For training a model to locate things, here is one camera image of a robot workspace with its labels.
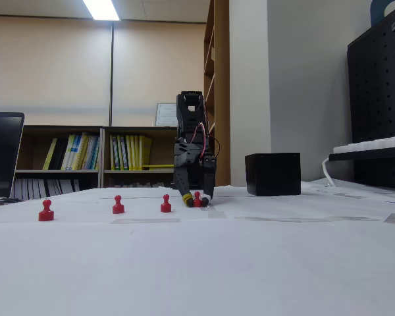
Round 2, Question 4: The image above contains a black square bin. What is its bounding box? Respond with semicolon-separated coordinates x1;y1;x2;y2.
244;152;302;197

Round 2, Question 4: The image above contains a framed white certificate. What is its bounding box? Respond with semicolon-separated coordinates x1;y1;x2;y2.
155;103;178;128

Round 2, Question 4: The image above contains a low wooden bookshelf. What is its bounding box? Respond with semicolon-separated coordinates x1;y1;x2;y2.
101;126;205;189
14;124;103;200

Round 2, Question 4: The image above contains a white paper table covering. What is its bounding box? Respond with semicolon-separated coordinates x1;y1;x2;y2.
0;179;395;316

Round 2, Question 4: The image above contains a tall wooden bookshelf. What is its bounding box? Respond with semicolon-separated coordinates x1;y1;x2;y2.
203;0;230;188

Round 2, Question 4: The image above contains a slanted yellow book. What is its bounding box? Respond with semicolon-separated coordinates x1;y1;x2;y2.
42;138;58;171

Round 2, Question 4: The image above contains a ceiling light panel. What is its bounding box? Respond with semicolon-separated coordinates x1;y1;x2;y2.
82;0;121;22

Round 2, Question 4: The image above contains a white power strip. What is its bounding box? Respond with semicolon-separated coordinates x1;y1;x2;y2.
332;134;395;155

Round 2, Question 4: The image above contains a black laptop screen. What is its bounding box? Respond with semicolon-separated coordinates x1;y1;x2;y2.
0;111;25;199

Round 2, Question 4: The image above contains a black pegboard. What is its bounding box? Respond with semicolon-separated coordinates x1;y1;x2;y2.
346;6;395;191

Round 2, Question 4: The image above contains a dark blue rounded object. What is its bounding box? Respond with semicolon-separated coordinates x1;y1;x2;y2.
370;0;395;27

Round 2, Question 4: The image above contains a red white servo cable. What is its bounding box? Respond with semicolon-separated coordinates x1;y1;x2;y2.
197;122;221;161

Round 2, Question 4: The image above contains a yellow ring binder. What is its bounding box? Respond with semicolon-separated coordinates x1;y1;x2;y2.
117;134;126;171
110;134;119;171

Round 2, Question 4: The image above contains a black vertical cord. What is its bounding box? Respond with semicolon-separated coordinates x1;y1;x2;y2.
109;20;115;128

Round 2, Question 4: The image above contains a white power cable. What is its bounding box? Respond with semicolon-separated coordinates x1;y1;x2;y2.
321;156;337;187

